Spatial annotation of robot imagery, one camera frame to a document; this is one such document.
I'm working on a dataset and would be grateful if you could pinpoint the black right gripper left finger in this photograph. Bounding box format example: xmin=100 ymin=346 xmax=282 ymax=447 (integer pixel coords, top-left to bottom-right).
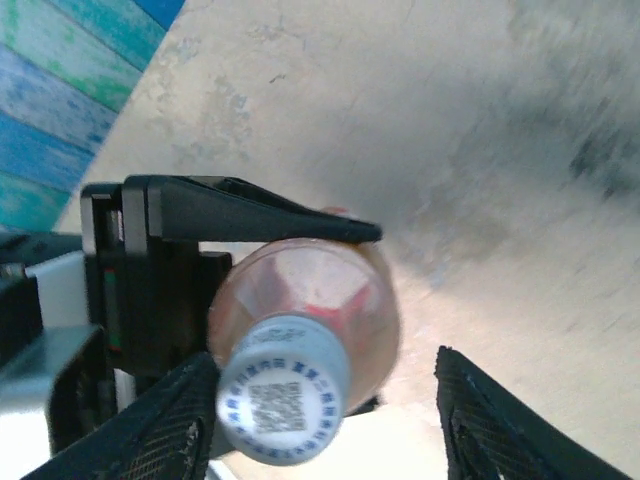
xmin=19 ymin=351 xmax=222 ymax=480

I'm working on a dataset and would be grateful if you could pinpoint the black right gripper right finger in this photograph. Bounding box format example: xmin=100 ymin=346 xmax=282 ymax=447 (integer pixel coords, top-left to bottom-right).
xmin=432 ymin=344 xmax=632 ymax=480

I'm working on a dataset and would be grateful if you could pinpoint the amber tea bottle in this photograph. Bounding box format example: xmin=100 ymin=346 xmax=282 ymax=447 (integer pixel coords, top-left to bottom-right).
xmin=207 ymin=207 xmax=404 ymax=416

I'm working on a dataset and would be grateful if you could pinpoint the white cap with code print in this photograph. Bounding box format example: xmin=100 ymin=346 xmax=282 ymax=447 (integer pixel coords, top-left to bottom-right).
xmin=214 ymin=313 xmax=351 ymax=467

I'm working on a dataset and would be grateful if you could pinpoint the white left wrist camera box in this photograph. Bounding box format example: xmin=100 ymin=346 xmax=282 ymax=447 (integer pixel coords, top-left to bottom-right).
xmin=0 ymin=249 xmax=107 ymax=416

